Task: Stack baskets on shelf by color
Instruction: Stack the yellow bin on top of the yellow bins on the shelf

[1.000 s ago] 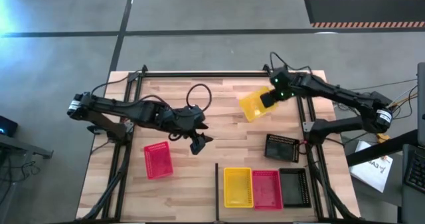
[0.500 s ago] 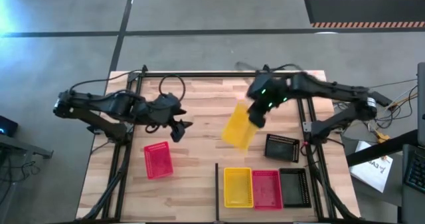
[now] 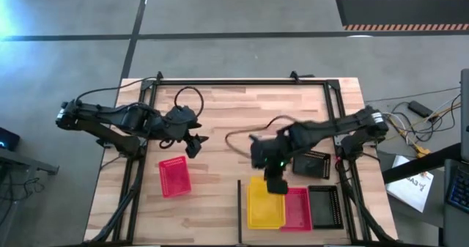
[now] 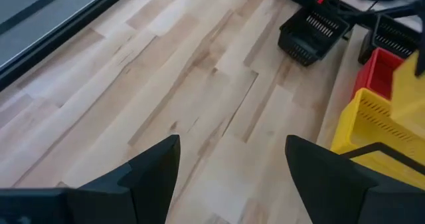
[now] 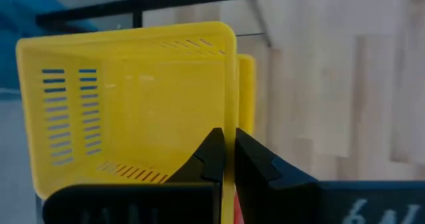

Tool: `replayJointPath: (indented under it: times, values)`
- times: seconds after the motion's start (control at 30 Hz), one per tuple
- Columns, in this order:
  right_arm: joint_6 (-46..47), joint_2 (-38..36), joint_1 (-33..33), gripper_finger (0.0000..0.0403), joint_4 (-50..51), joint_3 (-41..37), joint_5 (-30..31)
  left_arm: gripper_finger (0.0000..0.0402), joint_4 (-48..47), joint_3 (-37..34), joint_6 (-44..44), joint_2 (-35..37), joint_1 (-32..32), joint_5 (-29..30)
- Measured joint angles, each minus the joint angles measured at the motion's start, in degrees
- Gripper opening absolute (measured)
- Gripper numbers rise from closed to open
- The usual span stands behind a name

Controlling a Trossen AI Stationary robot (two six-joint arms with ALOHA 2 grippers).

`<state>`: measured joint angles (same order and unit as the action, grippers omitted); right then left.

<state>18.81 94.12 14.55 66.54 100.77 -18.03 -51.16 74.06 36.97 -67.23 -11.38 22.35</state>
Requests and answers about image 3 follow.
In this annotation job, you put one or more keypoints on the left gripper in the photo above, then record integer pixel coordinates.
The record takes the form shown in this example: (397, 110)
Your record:
(177, 128)

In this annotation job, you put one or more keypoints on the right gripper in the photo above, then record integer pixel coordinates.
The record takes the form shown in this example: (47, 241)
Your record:
(273, 151)

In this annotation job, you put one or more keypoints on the black plastic basket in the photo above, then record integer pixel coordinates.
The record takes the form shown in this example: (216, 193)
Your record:
(324, 206)
(311, 165)

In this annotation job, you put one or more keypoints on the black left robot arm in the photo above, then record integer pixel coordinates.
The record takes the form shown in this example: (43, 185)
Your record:
(110, 115)

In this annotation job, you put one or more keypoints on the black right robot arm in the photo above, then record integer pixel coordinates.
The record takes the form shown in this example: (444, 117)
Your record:
(348, 124)

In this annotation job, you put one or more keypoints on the white printed booklet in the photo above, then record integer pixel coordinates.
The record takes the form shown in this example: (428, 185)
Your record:
(410, 188)

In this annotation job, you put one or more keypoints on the black diagonal bar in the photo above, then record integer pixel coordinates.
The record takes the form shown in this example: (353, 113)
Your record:
(421, 164)

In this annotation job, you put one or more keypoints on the grey side desk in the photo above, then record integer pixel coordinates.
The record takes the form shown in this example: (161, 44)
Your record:
(22, 159)

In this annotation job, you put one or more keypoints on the black keyboard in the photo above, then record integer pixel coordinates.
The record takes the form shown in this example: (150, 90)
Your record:
(458, 188)

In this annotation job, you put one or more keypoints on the black device with blue light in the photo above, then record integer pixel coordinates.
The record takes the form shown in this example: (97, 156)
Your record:
(9, 139)

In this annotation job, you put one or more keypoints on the grey monitor edge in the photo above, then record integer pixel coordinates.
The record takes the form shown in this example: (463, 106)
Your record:
(465, 111)

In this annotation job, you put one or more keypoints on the black hazard striped floor mat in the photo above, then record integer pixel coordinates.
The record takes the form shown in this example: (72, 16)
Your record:
(403, 10)

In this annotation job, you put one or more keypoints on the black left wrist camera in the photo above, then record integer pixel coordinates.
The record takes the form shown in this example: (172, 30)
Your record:
(181, 112)

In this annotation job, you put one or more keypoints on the black shelf frame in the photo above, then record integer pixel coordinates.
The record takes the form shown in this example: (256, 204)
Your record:
(239, 210)

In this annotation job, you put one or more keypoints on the black aluminium table frame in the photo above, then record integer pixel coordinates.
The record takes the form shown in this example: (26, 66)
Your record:
(238, 82)

